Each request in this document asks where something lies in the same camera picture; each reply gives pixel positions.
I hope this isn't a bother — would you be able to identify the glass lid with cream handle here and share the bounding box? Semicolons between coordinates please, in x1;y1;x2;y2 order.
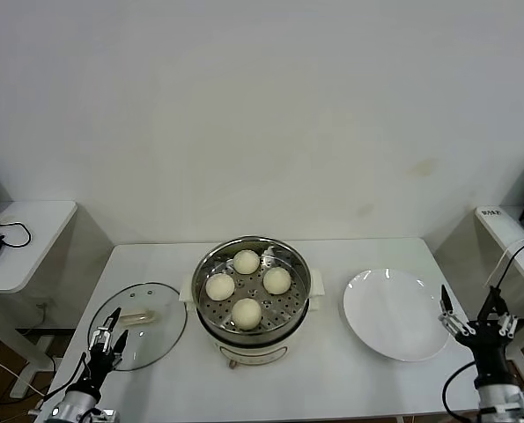
87;281;188;371

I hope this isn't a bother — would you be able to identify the white round plate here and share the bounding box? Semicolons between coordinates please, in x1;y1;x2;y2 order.
343;268;452;363

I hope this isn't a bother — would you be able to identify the white floor cable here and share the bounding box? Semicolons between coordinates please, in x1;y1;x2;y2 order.
0;349;48;394

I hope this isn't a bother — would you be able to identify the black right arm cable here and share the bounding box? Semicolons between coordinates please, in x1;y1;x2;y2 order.
442;360;481;419

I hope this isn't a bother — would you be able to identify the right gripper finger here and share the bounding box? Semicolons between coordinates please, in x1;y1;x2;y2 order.
438;284;470;339
492;286;521;338

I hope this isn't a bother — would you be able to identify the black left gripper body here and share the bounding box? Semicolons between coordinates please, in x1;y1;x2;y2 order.
84;343;121;391

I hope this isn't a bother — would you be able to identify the white flat cable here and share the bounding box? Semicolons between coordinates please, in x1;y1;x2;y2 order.
481;236;524;292

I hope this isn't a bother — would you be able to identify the black cable with adapter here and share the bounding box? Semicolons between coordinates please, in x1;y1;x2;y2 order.
476;237;524;325

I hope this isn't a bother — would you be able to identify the black looped desk cable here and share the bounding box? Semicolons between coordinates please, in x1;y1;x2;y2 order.
0;219;33;249

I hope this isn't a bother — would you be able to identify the perforated stainless steamer basket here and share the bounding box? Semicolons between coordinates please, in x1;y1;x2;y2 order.
192;236;313;337

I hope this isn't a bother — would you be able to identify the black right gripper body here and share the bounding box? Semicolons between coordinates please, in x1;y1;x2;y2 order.
456;322;512;385

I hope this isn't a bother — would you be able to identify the white steamed baozi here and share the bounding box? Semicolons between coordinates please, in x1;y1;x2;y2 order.
204;272;236;302
262;266;293;295
231;297;263;331
232;249;261;275

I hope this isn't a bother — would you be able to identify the stainless steel steamer pot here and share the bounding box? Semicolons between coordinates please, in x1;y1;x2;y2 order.
180;263;327;369

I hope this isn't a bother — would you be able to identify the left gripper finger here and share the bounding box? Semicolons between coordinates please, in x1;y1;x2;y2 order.
88;306;123;353
113;330;130;360

